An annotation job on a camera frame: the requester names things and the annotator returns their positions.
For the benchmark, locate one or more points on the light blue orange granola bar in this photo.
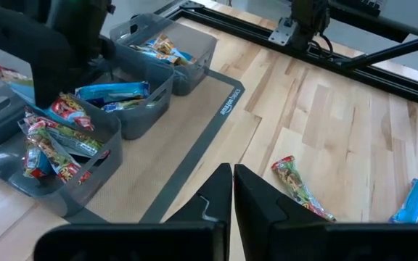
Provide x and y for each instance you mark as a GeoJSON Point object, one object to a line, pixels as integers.
{"type": "Point", "coordinates": [158, 56]}

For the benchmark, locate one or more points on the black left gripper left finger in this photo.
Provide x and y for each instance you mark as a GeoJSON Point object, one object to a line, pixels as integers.
{"type": "Point", "coordinates": [212, 203]}

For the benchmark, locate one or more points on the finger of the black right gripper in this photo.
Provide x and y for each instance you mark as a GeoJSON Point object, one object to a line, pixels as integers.
{"type": "Point", "coordinates": [51, 76]}

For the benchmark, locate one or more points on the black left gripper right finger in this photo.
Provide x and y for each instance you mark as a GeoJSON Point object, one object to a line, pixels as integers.
{"type": "Point", "coordinates": [267, 217]}

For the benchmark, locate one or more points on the black-bordered silicone mat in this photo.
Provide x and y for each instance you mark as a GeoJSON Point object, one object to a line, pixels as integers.
{"type": "Point", "coordinates": [151, 159]}

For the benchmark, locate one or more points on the grey translucent plastic bin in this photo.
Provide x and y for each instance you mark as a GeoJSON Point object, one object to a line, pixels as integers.
{"type": "Point", "coordinates": [194, 43]}
{"type": "Point", "coordinates": [96, 181]}
{"type": "Point", "coordinates": [143, 119]}

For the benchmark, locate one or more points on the black desk support bar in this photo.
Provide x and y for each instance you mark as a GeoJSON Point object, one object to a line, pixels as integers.
{"type": "Point", "coordinates": [394, 50]}

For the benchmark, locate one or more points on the yellow light blue granola bar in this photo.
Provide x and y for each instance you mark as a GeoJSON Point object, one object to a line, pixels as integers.
{"type": "Point", "coordinates": [163, 45]}

